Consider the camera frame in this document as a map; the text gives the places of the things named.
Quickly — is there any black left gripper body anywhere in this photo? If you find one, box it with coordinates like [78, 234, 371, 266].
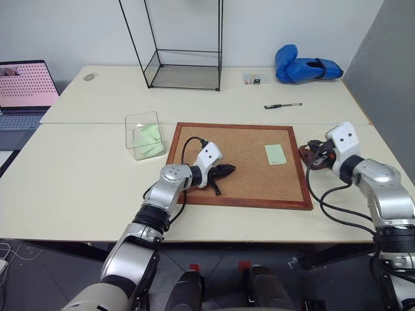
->
[207, 165, 226, 182]

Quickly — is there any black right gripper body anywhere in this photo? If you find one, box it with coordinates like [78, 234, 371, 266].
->
[316, 138, 338, 167]

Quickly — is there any green sticky note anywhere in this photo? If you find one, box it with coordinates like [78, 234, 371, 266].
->
[263, 143, 288, 167]
[141, 124, 162, 144]
[132, 128, 164, 157]

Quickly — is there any clear plastic box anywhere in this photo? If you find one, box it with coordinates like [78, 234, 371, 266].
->
[124, 110, 167, 162]

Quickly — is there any wood-framed cork board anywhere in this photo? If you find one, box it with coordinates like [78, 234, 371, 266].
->
[165, 122, 314, 212]

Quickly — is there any black pen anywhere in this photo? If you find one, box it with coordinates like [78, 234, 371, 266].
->
[263, 102, 303, 110]

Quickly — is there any blue boxing glove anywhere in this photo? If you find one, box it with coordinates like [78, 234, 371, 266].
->
[274, 43, 344, 85]

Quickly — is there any small printed card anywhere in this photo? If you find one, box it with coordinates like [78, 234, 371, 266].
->
[243, 72, 272, 86]

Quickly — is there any dark rounded shape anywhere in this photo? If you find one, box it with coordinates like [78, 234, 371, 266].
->
[167, 270, 205, 311]
[248, 264, 294, 311]

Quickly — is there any open laptop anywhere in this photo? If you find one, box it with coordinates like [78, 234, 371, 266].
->
[0, 59, 60, 152]

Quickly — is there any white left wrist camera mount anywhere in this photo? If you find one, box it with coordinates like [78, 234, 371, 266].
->
[195, 141, 224, 189]

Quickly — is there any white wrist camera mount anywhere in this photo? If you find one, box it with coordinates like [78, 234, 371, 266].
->
[195, 141, 224, 189]
[325, 121, 362, 173]

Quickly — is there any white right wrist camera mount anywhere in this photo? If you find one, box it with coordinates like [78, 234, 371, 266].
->
[325, 121, 362, 173]

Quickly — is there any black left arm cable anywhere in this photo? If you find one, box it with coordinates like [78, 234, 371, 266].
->
[143, 137, 209, 231]

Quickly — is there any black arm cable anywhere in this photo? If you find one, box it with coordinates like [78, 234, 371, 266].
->
[305, 167, 379, 235]
[143, 137, 209, 231]

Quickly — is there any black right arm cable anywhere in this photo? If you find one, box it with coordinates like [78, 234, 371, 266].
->
[305, 167, 379, 235]

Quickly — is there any black wire-frame glass case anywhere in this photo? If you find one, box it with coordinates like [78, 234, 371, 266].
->
[118, 0, 225, 93]

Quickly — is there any white floor cable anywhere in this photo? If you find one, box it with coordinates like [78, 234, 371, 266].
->
[0, 240, 43, 292]

